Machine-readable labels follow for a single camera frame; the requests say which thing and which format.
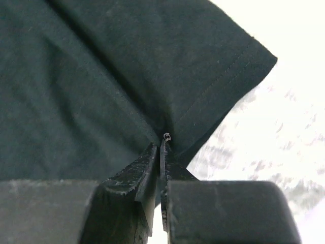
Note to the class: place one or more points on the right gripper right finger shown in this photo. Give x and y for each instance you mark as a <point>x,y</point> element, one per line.
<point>224,211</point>

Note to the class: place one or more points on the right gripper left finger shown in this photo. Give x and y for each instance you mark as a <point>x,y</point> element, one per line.
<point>117,210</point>

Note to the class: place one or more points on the black t shirt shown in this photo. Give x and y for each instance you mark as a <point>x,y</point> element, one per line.
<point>86,86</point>

